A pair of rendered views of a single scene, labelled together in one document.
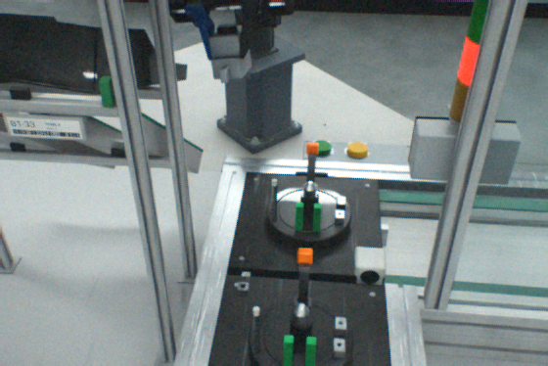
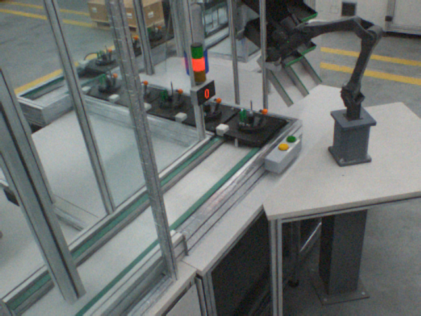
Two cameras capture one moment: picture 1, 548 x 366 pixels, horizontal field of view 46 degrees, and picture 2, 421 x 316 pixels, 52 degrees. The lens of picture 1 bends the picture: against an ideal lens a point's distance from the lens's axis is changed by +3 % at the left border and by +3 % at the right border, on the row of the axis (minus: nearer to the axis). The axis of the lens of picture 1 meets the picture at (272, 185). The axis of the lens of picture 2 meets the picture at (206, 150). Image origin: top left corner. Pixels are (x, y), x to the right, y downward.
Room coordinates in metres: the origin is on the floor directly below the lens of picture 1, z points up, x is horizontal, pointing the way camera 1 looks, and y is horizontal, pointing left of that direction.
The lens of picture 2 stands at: (1.63, -1.62, 2.00)
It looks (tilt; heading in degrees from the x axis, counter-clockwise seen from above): 33 degrees down; 125
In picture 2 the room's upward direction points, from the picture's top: 7 degrees counter-clockwise
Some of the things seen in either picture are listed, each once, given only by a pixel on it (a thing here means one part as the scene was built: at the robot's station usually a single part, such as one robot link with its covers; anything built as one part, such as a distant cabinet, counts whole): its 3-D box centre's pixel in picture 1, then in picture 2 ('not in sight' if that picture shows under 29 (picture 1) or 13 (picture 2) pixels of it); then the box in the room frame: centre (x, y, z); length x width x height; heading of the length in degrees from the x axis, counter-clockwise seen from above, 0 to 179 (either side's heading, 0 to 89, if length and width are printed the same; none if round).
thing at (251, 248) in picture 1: (308, 223); (251, 127); (0.79, -0.06, 0.96); 0.24 x 0.24 x 0.02; 85
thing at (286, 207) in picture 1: (308, 215); (251, 123); (0.79, -0.06, 0.98); 0.14 x 0.14 x 0.02
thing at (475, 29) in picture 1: (495, 16); (197, 51); (0.66, -0.24, 1.38); 0.05 x 0.05 x 0.05
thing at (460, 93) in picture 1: (475, 97); (199, 74); (0.66, -0.24, 1.28); 0.05 x 0.05 x 0.05
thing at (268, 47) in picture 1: (256, 36); (352, 110); (1.23, 0.03, 1.09); 0.07 x 0.07 x 0.06; 39
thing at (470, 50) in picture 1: (484, 59); (198, 63); (0.66, -0.24, 1.33); 0.05 x 0.05 x 0.05
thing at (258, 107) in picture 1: (258, 91); (350, 136); (1.23, 0.03, 0.96); 0.15 x 0.15 x 0.20; 39
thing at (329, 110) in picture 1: (242, 142); (344, 152); (1.20, 0.07, 0.84); 0.90 x 0.70 x 0.03; 39
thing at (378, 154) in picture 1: (355, 164); (283, 153); (1.00, -0.16, 0.93); 0.21 x 0.07 x 0.06; 85
